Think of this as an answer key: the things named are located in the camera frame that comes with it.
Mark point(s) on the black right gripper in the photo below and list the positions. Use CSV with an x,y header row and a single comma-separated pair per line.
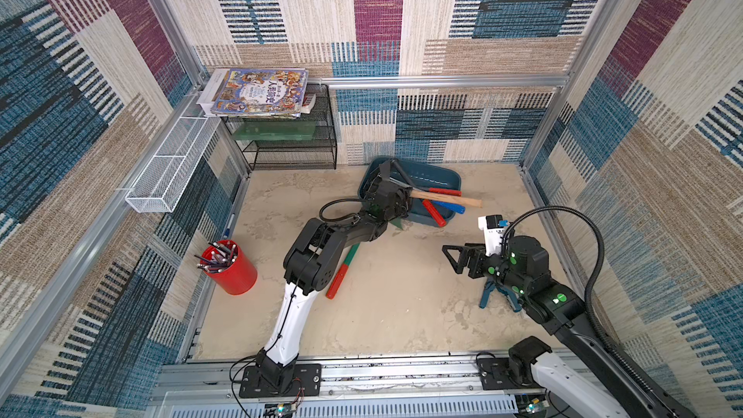
x,y
476,261

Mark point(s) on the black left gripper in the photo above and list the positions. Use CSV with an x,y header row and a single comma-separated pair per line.
x,y
403,194

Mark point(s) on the teal plastic storage box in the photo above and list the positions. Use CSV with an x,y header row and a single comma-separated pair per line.
x,y
423,175

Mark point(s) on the grey hoe red grip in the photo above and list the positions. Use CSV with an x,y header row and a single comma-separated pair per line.
x,y
426,202
439,191

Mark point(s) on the chrome blue handled hoe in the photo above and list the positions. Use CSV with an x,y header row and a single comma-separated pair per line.
x,y
456,208

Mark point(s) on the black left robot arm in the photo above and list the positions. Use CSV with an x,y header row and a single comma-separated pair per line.
x,y
312,261

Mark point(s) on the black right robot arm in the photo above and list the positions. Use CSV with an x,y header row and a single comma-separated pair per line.
x,y
564,315

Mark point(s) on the green board on shelf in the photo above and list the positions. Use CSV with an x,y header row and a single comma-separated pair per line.
x,y
275,131

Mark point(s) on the colourful picture book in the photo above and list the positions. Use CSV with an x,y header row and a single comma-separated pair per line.
x,y
257,93

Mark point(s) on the red pen cup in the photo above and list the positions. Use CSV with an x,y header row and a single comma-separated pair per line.
x,y
225,263

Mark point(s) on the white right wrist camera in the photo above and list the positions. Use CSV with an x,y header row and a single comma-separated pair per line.
x,y
493,227

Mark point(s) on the green red handled hoe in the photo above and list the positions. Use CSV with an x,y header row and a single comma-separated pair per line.
x,y
342,270

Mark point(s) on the black wire shelf rack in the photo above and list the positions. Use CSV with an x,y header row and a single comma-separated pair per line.
x,y
308,141

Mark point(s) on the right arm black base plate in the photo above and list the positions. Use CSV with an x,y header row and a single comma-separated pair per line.
x,y
500,373

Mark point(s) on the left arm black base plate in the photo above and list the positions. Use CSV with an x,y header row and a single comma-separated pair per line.
x,y
301,380

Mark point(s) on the white wire mesh basket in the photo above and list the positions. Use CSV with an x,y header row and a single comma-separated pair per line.
x,y
160,186

